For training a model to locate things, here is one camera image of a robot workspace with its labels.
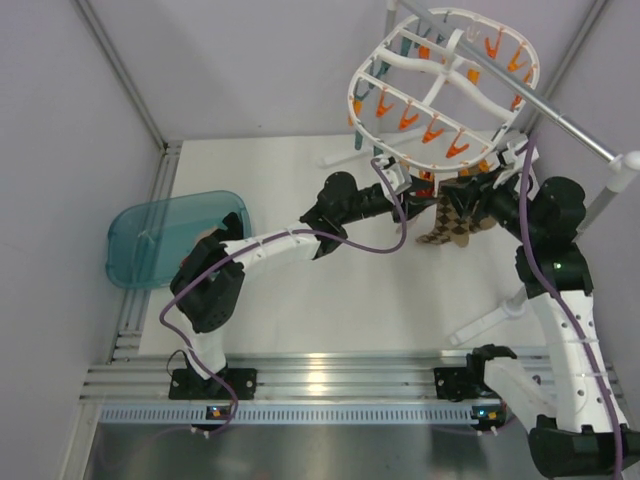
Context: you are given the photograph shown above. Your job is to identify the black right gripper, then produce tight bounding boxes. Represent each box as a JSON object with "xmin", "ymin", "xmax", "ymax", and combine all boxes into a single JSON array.
[{"xmin": 442, "ymin": 163, "xmax": 541, "ymax": 243}]

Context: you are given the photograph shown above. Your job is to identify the brown argyle sock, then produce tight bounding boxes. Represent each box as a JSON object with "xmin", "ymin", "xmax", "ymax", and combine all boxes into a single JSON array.
[{"xmin": 416, "ymin": 195, "xmax": 497, "ymax": 248}]

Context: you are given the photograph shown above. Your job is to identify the white round clip hanger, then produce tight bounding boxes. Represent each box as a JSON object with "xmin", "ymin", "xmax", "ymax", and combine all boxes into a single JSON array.
[{"xmin": 347, "ymin": 7, "xmax": 541, "ymax": 173}]

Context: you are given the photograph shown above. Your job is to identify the beige red patterned sock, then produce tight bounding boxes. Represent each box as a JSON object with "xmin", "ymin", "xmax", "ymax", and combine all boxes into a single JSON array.
[{"xmin": 196, "ymin": 227, "xmax": 218, "ymax": 243}]

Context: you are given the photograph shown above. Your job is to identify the beige sock with red cuff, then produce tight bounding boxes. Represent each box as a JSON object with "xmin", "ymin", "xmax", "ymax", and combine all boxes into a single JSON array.
[{"xmin": 393, "ymin": 202, "xmax": 432, "ymax": 234}]

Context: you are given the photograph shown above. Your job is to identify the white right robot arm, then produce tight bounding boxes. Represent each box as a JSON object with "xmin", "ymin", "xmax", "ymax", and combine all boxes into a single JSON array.
[{"xmin": 440, "ymin": 173, "xmax": 639, "ymax": 479}]

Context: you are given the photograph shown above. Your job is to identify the metal drying rack stand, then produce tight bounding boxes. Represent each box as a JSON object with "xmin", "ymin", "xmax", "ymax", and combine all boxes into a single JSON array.
[{"xmin": 318, "ymin": 1, "xmax": 639, "ymax": 346}]

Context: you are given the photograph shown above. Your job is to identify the black sock in basket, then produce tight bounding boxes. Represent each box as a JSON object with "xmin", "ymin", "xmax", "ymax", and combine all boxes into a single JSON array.
[{"xmin": 222, "ymin": 212, "xmax": 244, "ymax": 240}]

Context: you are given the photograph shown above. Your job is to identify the teal plastic basket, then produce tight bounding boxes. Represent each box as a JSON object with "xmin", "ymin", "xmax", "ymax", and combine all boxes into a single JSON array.
[{"xmin": 105, "ymin": 190, "xmax": 252, "ymax": 289}]

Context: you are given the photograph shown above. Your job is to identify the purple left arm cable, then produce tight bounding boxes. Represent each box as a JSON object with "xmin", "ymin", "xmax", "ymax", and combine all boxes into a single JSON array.
[{"xmin": 158, "ymin": 158, "xmax": 409, "ymax": 426}]

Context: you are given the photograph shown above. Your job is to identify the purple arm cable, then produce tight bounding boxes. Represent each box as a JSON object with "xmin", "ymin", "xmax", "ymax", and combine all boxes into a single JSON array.
[
  {"xmin": 158, "ymin": 158, "xmax": 409, "ymax": 426},
  {"xmin": 518, "ymin": 130, "xmax": 629, "ymax": 479}
]

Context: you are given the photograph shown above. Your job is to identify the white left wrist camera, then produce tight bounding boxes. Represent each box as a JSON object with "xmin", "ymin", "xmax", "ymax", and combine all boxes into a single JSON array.
[{"xmin": 371, "ymin": 156, "xmax": 412, "ymax": 195}]

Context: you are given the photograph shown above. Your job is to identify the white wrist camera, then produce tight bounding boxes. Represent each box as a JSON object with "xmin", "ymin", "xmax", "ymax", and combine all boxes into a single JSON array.
[
  {"xmin": 371, "ymin": 156, "xmax": 412, "ymax": 195},
  {"xmin": 493, "ymin": 135, "xmax": 529, "ymax": 189}
]

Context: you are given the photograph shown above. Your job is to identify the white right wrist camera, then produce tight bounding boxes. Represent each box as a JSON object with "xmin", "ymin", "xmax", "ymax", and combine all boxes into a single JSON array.
[{"xmin": 493, "ymin": 135, "xmax": 529, "ymax": 189}]

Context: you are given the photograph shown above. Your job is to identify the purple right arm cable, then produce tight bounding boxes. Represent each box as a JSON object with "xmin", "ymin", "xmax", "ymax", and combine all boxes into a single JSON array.
[{"xmin": 518, "ymin": 130, "xmax": 629, "ymax": 479}]

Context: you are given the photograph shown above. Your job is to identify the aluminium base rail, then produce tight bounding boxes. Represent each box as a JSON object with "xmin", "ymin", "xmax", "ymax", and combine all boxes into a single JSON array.
[{"xmin": 79, "ymin": 349, "xmax": 626, "ymax": 426}]

